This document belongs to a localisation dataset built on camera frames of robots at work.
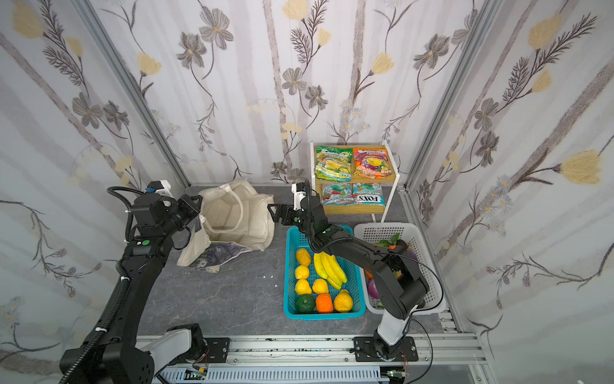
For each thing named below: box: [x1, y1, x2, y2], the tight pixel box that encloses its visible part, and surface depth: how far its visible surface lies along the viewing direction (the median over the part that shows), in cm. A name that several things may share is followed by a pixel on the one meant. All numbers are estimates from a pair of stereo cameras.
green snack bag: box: [314, 145, 353, 183], surface depth 79 cm
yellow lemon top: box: [295, 248, 311, 267], surface depth 92 cm
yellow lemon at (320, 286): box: [312, 278, 329, 295], surface depth 86 cm
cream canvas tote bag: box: [176, 180, 276, 268], surface depth 97 cm
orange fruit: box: [315, 292, 334, 313], surface depth 80 cm
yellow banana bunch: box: [313, 251, 348, 290], surface depth 87 cm
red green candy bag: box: [321, 182, 355, 207], surface depth 95 cm
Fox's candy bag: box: [352, 182, 387, 207], surface depth 95 cm
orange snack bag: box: [353, 148, 392, 180], surface depth 79 cm
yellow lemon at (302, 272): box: [295, 264, 310, 280], surface depth 88 cm
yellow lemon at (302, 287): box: [295, 278, 312, 296], surface depth 85 cm
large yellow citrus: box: [333, 288, 354, 312], surface depth 80 cm
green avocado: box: [295, 294, 316, 314], surface depth 81 cm
